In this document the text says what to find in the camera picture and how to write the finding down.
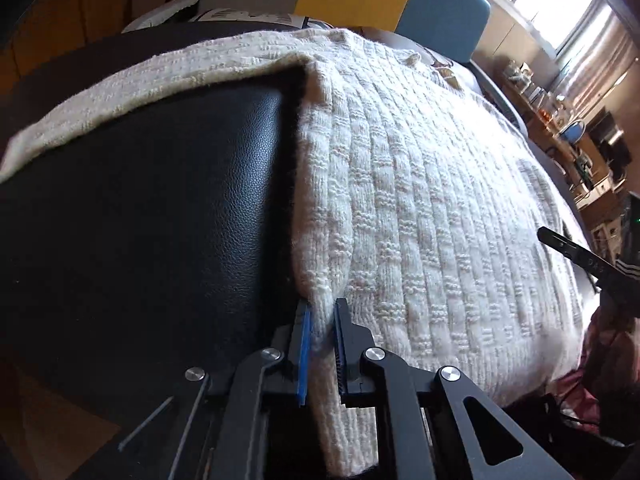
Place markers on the blue backed chair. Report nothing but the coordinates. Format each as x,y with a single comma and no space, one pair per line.
575,131

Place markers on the cream knit sweater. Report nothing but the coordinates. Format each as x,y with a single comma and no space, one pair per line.
425,210

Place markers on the wooden side desk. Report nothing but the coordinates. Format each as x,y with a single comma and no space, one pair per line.
530,107

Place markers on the brown wooden wardrobe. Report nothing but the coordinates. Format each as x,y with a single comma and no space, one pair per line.
60,35

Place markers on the small orange fruits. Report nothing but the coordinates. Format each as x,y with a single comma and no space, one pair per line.
548,116

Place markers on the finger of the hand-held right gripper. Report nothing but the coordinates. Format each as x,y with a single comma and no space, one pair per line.
575,252

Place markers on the deer print pillow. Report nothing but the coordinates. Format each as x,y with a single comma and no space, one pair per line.
467,80

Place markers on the beige patterned curtain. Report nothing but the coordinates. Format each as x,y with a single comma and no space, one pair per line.
600,60

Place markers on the black television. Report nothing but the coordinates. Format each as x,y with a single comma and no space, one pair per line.
607,132

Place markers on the geometric print pillow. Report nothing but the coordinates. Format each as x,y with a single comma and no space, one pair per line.
240,14

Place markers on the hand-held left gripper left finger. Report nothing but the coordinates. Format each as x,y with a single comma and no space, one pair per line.
305,360

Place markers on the grey yellow blue sofa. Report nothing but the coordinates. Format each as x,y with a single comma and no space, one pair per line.
440,5

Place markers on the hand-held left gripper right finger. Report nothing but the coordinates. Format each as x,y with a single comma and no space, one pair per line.
341,355

